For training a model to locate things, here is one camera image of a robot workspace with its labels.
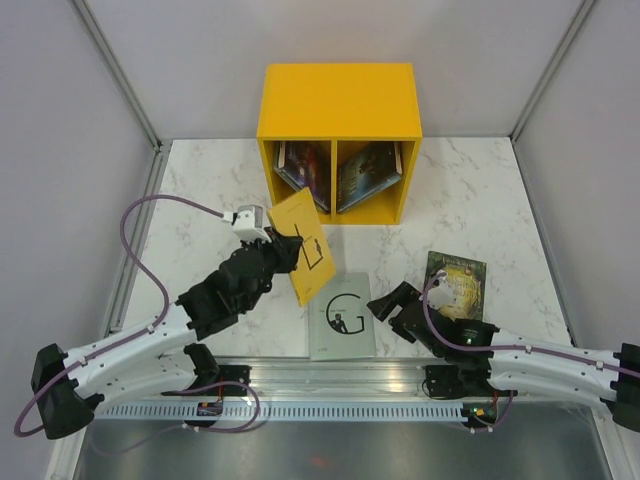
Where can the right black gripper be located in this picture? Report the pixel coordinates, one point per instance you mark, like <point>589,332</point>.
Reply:
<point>383,305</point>

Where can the aluminium frame post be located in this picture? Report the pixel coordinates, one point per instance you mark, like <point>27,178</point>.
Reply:
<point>90,24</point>
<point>561,51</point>

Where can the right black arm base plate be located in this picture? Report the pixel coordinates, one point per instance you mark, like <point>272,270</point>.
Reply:
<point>448,382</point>

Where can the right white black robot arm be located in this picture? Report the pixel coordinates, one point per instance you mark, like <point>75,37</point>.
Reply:
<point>488,358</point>

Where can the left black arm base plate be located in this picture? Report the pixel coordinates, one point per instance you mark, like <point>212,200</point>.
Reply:
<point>227,382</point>

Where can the yellow notebook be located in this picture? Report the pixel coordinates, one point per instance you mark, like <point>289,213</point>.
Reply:
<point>297,216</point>

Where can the dark Wuthering Heights book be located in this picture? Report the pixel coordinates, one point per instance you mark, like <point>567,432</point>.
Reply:
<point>375,168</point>

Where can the left aluminium frame post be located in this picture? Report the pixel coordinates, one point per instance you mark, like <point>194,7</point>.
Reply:
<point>90,24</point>

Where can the aluminium front rail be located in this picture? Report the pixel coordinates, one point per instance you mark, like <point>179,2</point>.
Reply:
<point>345,377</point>

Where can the right aluminium frame post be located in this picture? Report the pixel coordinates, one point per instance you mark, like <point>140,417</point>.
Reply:
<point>561,51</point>

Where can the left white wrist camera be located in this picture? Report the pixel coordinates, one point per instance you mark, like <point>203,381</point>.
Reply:
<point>247,223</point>

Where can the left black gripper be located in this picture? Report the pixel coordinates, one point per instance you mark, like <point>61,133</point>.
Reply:
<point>286,249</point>

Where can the clear plastic file folder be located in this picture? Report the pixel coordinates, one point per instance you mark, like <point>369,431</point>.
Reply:
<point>340,324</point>

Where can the white slotted cable duct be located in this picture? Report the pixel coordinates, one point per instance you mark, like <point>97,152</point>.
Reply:
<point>243,410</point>

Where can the green Alice Wonderland book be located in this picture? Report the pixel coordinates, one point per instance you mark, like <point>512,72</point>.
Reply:
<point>460,293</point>

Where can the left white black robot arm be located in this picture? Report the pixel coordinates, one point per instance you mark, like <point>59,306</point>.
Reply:
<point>204,310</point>

